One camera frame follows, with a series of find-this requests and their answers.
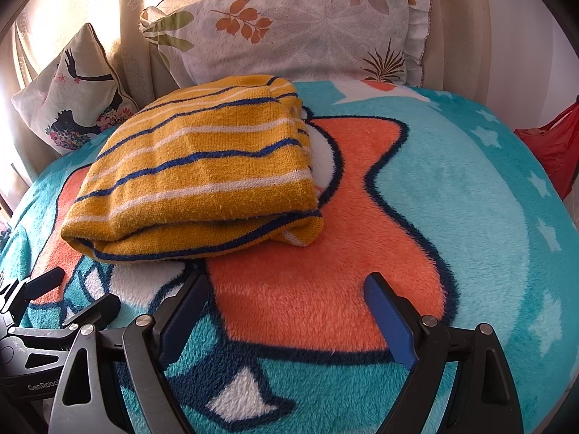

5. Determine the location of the floral print cushion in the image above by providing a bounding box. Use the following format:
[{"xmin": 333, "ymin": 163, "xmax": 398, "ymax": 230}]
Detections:
[{"xmin": 11, "ymin": 22, "xmax": 139, "ymax": 157}]

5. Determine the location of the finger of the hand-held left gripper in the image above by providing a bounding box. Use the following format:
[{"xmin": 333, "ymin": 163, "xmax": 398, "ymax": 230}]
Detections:
[
  {"xmin": 62, "ymin": 293, "xmax": 122, "ymax": 332},
  {"xmin": 0, "ymin": 266, "xmax": 66, "ymax": 322}
]

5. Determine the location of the yellow striped knit sweater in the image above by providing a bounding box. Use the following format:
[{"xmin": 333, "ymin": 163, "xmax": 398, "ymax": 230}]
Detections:
[{"xmin": 61, "ymin": 75, "xmax": 325, "ymax": 265}]

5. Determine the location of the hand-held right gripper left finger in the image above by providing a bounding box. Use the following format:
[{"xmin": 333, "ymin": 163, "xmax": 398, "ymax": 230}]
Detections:
[{"xmin": 47, "ymin": 271, "xmax": 213, "ymax": 434}]

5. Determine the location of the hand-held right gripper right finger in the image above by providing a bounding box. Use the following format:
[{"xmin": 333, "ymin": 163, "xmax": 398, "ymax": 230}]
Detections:
[{"xmin": 363, "ymin": 272, "xmax": 525, "ymax": 434}]

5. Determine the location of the leaf print pillow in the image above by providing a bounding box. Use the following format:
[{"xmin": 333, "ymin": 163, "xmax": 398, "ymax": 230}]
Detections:
[{"xmin": 139, "ymin": 0, "xmax": 432, "ymax": 89}]

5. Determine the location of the teal fleece printed blanket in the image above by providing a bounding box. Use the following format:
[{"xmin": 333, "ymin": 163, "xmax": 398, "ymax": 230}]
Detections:
[{"xmin": 0, "ymin": 79, "xmax": 579, "ymax": 434}]

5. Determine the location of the red bag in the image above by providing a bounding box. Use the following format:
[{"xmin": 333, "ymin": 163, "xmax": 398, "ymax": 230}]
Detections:
[{"xmin": 513, "ymin": 102, "xmax": 579, "ymax": 202}]

